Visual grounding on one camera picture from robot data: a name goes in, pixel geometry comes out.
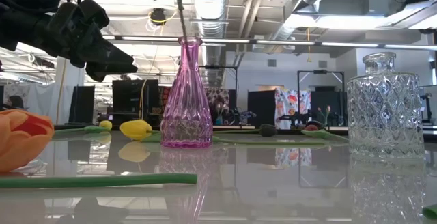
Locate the pink background flowers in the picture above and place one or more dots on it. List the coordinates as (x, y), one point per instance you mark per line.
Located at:
(327, 109)

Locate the black divider panel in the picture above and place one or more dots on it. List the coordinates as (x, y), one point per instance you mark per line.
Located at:
(261, 109)

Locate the floral printed cloth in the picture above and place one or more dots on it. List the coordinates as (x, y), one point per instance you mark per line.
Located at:
(292, 108)

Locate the orange artificial tulip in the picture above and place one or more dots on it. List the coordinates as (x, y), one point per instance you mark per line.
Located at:
(431, 211)
(20, 145)

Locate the maroon artificial tulip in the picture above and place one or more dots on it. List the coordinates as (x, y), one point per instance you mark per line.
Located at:
(310, 128)

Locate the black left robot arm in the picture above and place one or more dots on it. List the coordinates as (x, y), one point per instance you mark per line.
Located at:
(20, 26)

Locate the long light strip beam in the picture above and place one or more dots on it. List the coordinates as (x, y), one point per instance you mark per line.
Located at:
(286, 42)

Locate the black cabinet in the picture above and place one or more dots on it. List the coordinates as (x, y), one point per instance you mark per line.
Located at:
(129, 97)

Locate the white building column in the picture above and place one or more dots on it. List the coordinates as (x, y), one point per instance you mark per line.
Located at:
(75, 73)

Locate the purple ribbed glass vase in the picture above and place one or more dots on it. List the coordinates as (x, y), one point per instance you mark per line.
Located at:
(186, 114)

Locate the clear diamond-cut glass vase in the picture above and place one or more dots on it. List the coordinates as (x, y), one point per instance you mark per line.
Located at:
(385, 114)

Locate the black ceiling dome device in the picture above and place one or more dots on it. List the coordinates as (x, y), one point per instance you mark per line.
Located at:
(158, 15)

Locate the black partition panel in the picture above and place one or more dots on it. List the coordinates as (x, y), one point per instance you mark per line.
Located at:
(82, 104)

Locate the black metal frame stand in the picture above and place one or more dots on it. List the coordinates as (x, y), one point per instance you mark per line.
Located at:
(321, 71)

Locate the dark purple artificial tulip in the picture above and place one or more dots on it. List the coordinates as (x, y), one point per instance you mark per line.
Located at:
(102, 181)

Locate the black background robot arm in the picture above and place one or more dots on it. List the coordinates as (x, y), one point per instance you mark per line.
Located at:
(293, 117)

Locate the yellow artificial tulip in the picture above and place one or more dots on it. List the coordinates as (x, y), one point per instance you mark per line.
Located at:
(106, 125)
(136, 129)

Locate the ribbed silver ventilation duct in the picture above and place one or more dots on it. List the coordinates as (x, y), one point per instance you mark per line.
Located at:
(210, 9)

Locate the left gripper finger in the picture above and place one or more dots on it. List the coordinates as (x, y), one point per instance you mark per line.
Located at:
(106, 55)
(106, 71)

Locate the white curtain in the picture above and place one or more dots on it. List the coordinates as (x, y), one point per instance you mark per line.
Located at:
(37, 101)

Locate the spotted dark cloth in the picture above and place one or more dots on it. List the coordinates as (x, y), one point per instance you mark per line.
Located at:
(218, 102)

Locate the person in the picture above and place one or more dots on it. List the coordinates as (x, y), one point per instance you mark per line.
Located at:
(15, 101)

